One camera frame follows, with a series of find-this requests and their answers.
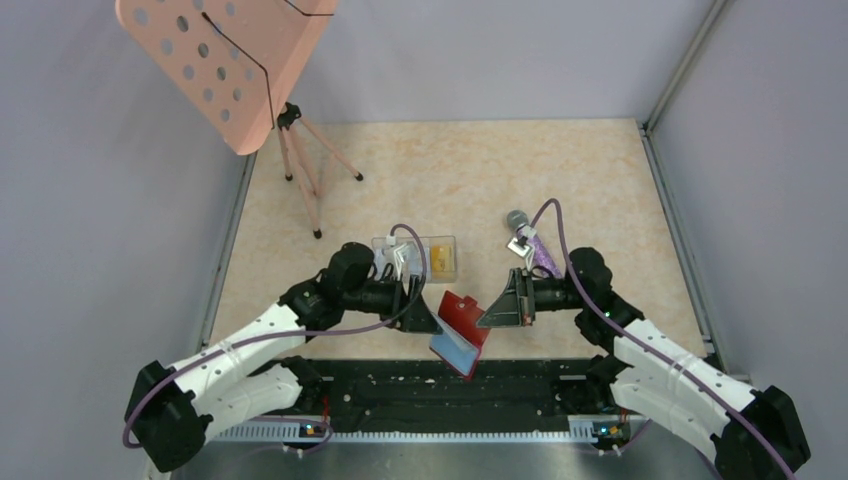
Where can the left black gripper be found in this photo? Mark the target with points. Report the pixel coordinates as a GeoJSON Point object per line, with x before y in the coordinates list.
{"type": "Point", "coordinates": [419, 319]}

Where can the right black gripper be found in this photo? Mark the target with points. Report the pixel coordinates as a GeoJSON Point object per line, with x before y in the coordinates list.
{"type": "Point", "coordinates": [517, 304]}

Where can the red leather card holder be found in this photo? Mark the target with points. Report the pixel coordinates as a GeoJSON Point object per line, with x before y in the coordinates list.
{"type": "Point", "coordinates": [459, 344]}

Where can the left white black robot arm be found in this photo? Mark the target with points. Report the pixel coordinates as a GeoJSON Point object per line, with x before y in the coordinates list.
{"type": "Point", "coordinates": [175, 410]}

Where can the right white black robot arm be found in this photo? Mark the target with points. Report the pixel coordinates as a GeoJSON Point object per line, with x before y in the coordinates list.
{"type": "Point", "coordinates": [744, 432]}

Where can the clear plastic card tray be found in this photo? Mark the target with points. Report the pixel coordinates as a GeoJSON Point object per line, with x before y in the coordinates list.
{"type": "Point", "coordinates": [378, 244]}

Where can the yellow credit card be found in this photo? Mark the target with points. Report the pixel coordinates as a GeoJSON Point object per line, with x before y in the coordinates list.
{"type": "Point", "coordinates": [443, 261]}

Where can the purple glitter microphone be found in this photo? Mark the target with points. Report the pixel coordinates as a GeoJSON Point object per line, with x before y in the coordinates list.
{"type": "Point", "coordinates": [542, 259]}

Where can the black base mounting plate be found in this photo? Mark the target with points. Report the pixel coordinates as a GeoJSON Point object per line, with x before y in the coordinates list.
{"type": "Point", "coordinates": [426, 396]}

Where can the pink perforated music stand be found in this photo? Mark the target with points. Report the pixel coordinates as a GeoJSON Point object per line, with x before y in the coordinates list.
{"type": "Point", "coordinates": [238, 62]}

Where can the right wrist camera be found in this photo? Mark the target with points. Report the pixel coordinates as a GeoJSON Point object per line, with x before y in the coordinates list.
{"type": "Point", "coordinates": [521, 243]}

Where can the aluminium frame rail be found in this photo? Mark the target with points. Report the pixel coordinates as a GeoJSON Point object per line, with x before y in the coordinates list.
{"type": "Point", "coordinates": [312, 431]}

